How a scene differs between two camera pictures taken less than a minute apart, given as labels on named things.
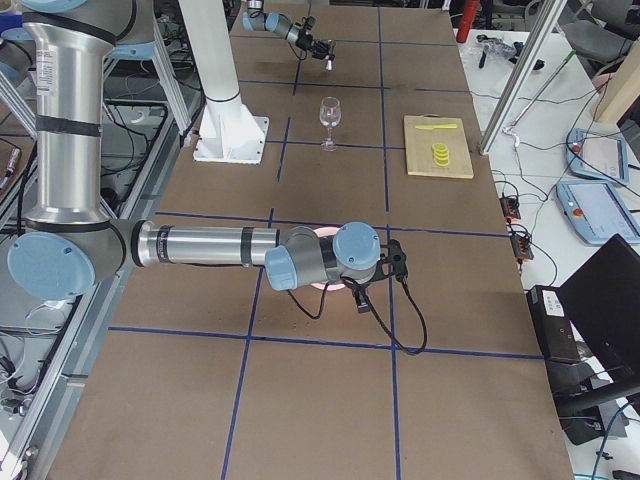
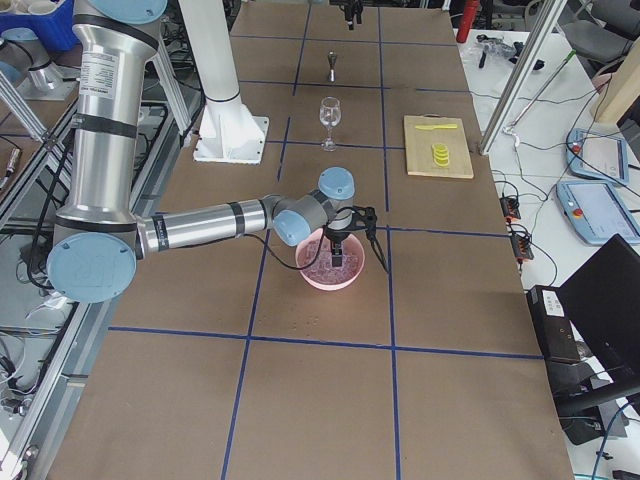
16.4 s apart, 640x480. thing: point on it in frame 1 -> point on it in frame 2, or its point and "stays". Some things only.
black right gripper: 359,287 -> 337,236
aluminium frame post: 546,24 stays
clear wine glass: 330,114 stays
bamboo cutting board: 419,142 stays
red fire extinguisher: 470,11 stays
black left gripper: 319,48 -> 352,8
